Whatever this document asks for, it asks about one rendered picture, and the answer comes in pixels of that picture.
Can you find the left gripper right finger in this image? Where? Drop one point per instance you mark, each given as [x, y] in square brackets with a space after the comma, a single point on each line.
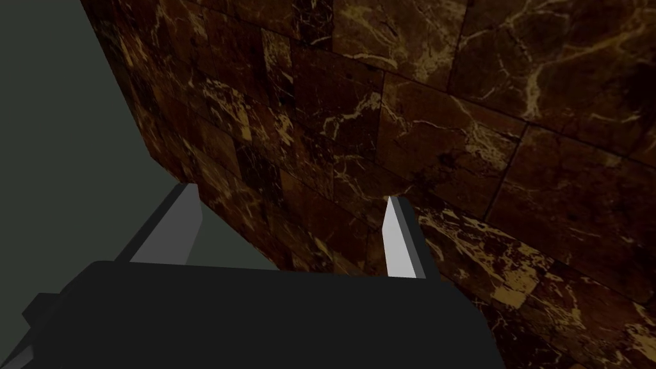
[403, 241]

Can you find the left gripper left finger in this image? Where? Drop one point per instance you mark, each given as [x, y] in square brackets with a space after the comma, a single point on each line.
[169, 231]

